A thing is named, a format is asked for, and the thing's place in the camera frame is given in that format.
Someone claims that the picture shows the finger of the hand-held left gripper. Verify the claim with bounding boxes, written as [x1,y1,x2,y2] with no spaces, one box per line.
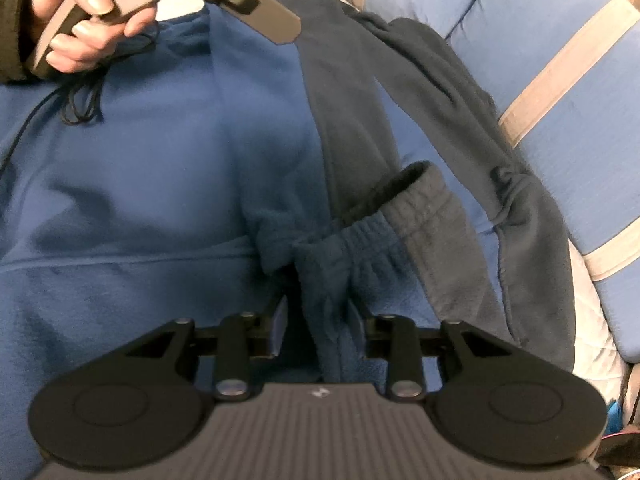
[160,0,302,45]

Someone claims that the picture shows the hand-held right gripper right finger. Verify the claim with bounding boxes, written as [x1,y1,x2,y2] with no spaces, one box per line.
[350,302,526,403]

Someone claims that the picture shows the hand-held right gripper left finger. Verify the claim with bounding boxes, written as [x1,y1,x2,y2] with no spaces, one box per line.
[117,295,291,403]

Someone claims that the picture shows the blue and grey fleece jacket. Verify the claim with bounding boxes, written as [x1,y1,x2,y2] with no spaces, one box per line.
[0,0,576,480]

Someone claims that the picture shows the person's left forearm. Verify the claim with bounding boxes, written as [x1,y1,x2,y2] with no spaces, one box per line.
[0,0,56,83]

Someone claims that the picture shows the thin black cord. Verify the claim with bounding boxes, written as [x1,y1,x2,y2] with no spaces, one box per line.
[0,30,161,176]

